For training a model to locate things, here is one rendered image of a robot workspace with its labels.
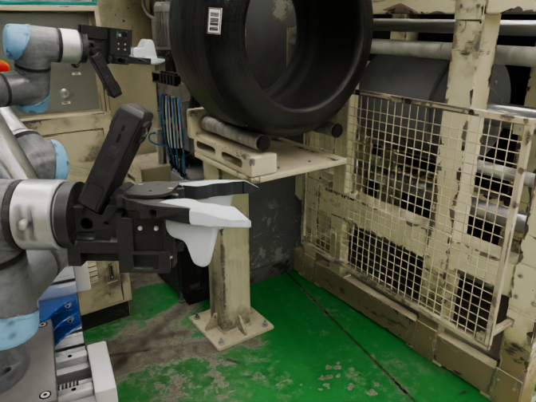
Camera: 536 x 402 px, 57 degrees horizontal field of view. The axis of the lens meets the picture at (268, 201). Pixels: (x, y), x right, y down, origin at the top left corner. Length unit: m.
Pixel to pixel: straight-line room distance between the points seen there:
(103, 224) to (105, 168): 0.06
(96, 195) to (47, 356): 0.45
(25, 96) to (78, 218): 0.72
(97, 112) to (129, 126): 1.47
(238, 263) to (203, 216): 1.52
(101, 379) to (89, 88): 1.28
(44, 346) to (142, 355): 1.14
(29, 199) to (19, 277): 0.10
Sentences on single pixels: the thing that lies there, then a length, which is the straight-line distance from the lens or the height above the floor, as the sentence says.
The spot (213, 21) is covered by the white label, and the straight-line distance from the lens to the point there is 1.28.
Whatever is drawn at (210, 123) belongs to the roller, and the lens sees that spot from 1.61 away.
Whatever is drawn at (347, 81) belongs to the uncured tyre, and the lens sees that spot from 1.54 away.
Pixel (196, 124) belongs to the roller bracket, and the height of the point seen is 0.90.
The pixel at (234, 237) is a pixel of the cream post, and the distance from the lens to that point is 1.90.
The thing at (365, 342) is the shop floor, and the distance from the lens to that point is 2.10.
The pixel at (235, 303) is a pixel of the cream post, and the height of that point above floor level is 0.14.
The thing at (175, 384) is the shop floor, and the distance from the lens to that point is 1.91.
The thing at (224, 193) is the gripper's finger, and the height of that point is 1.05.
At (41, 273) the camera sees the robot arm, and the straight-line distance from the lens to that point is 0.65.
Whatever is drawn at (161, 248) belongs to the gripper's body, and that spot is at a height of 1.02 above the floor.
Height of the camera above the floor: 1.24
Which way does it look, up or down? 21 degrees down
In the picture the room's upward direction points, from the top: straight up
